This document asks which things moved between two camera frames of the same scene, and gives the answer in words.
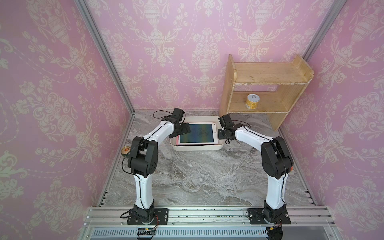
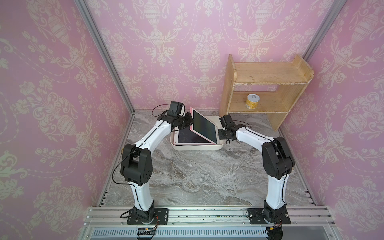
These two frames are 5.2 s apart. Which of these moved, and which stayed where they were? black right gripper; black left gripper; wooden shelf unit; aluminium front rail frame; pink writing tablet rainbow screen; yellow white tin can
Moved: pink writing tablet rainbow screen; black left gripper
Stayed: black right gripper; aluminium front rail frame; wooden shelf unit; yellow white tin can
